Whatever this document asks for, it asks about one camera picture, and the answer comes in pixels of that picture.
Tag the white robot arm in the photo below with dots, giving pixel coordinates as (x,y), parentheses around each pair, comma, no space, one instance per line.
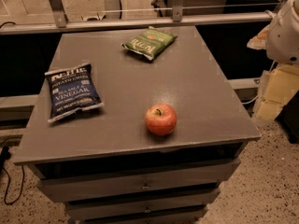
(282,44)

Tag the green Kettle chip bag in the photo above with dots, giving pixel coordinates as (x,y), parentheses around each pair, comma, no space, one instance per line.
(150,43)

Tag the blue Kettle chip bag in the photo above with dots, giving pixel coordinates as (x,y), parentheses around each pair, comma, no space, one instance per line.
(71,90)

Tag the red apple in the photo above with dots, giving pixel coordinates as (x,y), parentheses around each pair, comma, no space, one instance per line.
(161,119)

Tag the grey drawer cabinet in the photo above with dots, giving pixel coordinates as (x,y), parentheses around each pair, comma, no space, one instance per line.
(212,124)

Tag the middle grey drawer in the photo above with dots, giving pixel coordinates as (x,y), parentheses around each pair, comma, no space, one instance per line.
(143,203)

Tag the grey drawer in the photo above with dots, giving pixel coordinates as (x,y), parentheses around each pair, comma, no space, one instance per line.
(106,185)
(143,203)
(154,217)

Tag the bottom grey drawer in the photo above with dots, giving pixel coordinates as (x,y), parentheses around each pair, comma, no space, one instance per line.
(154,217)

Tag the top grey drawer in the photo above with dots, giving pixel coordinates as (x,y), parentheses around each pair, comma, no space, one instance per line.
(106,185)

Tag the metal railing frame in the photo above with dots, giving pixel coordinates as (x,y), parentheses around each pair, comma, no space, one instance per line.
(57,16)

